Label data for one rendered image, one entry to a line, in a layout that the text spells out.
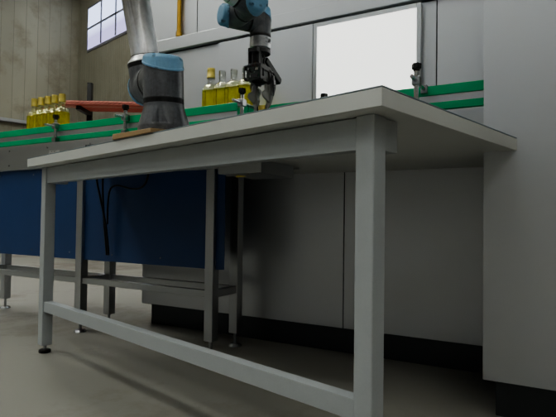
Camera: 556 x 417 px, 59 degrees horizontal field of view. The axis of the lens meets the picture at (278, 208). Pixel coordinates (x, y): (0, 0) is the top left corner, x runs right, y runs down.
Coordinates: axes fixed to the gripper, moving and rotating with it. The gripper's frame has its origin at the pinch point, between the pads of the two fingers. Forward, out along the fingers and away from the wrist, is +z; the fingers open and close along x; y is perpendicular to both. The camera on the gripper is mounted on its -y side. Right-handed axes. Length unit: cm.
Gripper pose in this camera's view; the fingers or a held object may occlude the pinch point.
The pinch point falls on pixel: (262, 107)
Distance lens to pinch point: 177.6
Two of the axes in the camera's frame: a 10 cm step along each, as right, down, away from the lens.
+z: -0.1, 10.0, -0.2
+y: -5.1, -0.2, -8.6
